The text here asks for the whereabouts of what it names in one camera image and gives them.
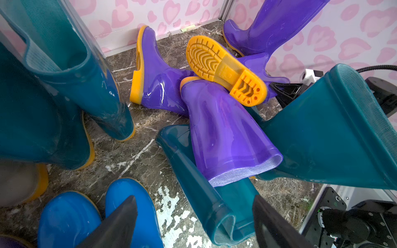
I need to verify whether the teal boot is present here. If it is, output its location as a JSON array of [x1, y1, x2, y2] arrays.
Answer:
[[256, 64, 397, 190], [156, 125, 258, 247], [1, 1, 135, 141], [1, 45, 95, 170]]

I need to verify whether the aluminium frame post right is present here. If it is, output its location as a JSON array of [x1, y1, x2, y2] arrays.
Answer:
[[219, 0, 235, 22]]

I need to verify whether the yellow boot sole in pile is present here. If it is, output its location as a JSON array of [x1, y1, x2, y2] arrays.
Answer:
[[186, 36, 269, 107]]

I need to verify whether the beige boot with paper stuffing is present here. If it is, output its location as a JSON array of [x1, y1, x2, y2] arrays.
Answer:
[[1, 159, 49, 207]]

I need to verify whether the blue boot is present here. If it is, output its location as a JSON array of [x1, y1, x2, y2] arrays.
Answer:
[[38, 191, 101, 248], [105, 178, 164, 248]]

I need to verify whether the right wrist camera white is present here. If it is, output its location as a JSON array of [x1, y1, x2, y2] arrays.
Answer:
[[300, 69, 324, 86]]

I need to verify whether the purple boot shaft in pile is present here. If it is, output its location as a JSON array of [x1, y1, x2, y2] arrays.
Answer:
[[180, 76, 283, 187]]

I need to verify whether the teal boot lying under pile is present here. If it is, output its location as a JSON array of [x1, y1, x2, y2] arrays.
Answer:
[[156, 125, 258, 247]]

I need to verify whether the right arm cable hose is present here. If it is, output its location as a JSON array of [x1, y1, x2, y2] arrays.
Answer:
[[355, 64, 397, 74]]

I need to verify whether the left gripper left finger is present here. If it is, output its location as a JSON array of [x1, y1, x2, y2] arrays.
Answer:
[[78, 196, 138, 248]]

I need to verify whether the purple boot tip at back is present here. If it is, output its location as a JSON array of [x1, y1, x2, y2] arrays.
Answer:
[[129, 25, 195, 116]]

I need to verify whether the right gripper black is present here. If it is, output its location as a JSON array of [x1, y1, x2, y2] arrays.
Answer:
[[270, 82, 309, 107]]

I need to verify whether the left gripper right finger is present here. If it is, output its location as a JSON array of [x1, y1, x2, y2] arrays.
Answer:
[[252, 195, 314, 248]]

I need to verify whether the teal boot upside down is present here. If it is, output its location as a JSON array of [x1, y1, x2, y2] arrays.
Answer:
[[256, 64, 397, 190]]

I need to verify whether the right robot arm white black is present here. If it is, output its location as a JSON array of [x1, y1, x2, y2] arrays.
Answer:
[[261, 74, 397, 248]]

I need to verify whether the purple boot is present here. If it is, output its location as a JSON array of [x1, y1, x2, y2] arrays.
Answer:
[[0, 234, 34, 248], [223, 0, 328, 56], [237, 52, 290, 103]]

